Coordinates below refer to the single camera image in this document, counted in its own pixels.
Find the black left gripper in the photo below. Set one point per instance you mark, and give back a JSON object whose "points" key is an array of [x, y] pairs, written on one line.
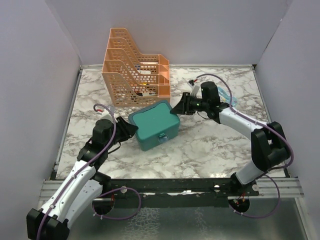
{"points": [[128, 129]]}

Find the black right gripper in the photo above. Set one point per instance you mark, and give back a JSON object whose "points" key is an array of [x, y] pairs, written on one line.
{"points": [[183, 106]]}

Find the teal plastic medicine box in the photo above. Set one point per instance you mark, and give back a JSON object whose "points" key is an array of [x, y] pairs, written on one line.
{"points": [[156, 125]]}

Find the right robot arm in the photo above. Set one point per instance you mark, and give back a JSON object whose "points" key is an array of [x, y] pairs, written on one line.
{"points": [[268, 147]]}

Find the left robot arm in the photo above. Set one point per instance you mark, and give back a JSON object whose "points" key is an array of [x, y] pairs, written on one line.
{"points": [[84, 183]]}

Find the blue toothbrush blister pack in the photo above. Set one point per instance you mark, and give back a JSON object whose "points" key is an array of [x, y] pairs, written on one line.
{"points": [[225, 97]]}

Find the peach plastic file organizer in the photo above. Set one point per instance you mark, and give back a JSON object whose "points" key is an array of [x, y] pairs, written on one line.
{"points": [[134, 79]]}

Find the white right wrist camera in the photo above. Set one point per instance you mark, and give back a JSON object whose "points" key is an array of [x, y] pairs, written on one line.
{"points": [[195, 87]]}

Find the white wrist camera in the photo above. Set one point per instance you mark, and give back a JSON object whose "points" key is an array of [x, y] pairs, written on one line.
{"points": [[104, 114], [195, 87]]}

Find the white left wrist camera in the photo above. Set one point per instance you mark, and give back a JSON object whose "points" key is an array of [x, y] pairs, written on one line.
{"points": [[104, 114]]}

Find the black metal base rail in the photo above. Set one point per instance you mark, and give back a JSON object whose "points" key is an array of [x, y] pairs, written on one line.
{"points": [[171, 193]]}

